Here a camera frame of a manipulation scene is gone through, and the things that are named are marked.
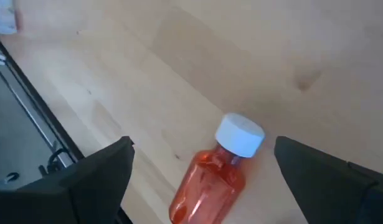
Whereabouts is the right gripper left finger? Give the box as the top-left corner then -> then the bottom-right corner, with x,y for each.
63,136 -> 136,224

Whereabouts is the red bottle white cap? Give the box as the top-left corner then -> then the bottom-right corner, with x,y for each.
168,112 -> 266,224

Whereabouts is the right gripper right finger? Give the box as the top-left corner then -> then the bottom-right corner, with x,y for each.
273,136 -> 381,224

